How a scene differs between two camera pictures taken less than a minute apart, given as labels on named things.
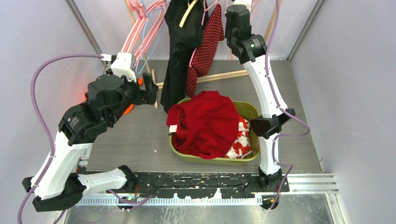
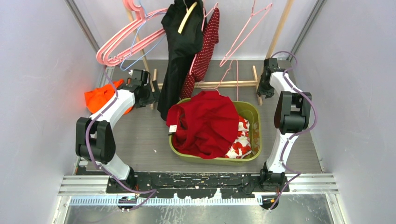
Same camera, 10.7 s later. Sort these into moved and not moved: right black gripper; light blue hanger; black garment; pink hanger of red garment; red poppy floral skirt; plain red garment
Moved: light blue hanger; right black gripper; pink hanger of red garment
Not moved: plain red garment; red poppy floral skirt; black garment
